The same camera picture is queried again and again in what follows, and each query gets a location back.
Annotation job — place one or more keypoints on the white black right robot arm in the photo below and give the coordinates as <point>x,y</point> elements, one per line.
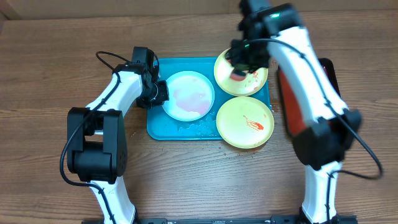
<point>320,124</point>

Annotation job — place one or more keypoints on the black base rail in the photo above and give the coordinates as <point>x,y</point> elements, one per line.
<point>276,219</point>

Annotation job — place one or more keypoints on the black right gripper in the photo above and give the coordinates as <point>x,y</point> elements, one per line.
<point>240,62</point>

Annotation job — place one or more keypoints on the teal plastic tray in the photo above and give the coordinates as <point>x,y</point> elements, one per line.
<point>163,127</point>

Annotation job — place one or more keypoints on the black tray with red water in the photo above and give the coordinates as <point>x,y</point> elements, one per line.
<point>293,119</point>

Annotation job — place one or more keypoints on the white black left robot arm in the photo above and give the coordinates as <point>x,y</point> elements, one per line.
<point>95,153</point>

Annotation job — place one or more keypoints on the light blue plate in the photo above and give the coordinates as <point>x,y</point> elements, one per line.
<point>191,96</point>

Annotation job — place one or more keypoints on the yellow plate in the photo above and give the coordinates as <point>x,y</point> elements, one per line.
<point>245,122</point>
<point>251,83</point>

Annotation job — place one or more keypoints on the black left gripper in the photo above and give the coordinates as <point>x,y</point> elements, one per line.
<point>164,95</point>

